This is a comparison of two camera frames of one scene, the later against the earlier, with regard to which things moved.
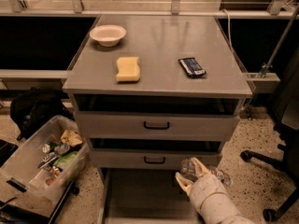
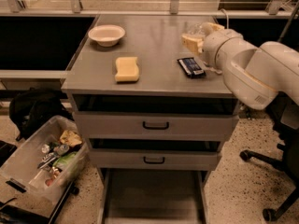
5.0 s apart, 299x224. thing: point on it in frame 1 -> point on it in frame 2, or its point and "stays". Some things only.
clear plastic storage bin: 44,165 stays
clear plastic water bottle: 187,170 -> 192,28
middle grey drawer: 155,158 stays
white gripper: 206,189 -> 209,45
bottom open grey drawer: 144,196 stays
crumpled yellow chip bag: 71,137 stays
